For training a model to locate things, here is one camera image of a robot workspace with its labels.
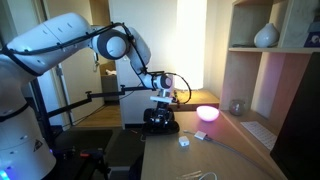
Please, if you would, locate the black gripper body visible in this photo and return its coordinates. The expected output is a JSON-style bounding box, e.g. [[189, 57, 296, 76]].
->
[[149, 103, 174, 122]]

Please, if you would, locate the black zipper case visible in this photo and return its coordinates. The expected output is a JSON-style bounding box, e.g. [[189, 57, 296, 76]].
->
[[142, 108, 181, 136]]

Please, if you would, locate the white charger cube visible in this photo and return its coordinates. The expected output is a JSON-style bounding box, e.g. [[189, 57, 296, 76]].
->
[[177, 135, 190, 147]]

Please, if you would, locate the white adapter dongle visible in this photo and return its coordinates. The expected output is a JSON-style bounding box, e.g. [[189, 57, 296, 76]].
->
[[182, 129, 208, 141]]

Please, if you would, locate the glowing bowl lamp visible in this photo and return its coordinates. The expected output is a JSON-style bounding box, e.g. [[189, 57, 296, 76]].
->
[[195, 105, 220, 123]]

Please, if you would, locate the grey hallway cabinet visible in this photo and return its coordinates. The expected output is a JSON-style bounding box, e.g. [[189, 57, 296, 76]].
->
[[99, 61, 120, 103]]

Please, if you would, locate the round glass jar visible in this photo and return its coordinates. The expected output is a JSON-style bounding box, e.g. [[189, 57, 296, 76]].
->
[[229, 98, 246, 117]]

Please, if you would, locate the tall white floor lamp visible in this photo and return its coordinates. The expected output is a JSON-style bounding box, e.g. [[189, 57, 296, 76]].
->
[[173, 0, 208, 92]]

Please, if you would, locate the wooden shelf unit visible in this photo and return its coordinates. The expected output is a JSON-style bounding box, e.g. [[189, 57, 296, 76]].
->
[[218, 0, 320, 180]]

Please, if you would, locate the white keyboard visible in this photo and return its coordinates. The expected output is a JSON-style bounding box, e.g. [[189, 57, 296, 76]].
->
[[239, 120, 278, 151]]

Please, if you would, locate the dark flat shelf dish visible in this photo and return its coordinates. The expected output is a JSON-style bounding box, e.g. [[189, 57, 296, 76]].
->
[[231, 43, 256, 49]]

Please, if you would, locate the black stand pole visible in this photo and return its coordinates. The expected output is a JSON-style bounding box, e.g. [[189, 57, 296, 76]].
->
[[29, 78, 56, 148]]

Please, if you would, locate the white ceramic vase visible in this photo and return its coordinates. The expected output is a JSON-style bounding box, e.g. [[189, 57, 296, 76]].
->
[[253, 22, 280, 49]]

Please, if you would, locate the black monitor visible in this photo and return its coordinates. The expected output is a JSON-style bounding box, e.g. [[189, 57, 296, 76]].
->
[[269, 51, 320, 180]]

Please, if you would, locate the blue printed box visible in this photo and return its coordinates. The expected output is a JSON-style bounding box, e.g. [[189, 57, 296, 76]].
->
[[303, 21, 320, 49]]

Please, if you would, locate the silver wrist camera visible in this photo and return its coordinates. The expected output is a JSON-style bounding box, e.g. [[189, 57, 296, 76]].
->
[[149, 95, 175, 105]]

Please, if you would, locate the red bead string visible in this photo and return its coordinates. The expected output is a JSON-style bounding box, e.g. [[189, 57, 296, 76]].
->
[[173, 94, 181, 110]]

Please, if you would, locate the white cable loop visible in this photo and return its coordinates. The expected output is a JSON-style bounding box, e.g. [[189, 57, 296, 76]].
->
[[139, 130, 148, 144]]

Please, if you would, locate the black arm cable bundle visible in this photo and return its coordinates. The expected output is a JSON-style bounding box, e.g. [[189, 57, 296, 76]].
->
[[0, 21, 193, 106]]

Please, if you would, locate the thick grey cable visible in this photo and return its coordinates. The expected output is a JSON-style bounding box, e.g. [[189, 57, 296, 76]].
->
[[204, 135, 273, 176]]

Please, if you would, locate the thin white cable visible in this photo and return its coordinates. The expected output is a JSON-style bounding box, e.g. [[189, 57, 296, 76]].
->
[[196, 171, 218, 180]]

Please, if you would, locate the orange handle clamp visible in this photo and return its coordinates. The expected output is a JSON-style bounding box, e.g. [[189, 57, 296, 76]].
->
[[79, 149, 111, 178]]

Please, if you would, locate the wall intercom handset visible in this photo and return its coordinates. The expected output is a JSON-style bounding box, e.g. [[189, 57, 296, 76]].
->
[[92, 53, 100, 73]]

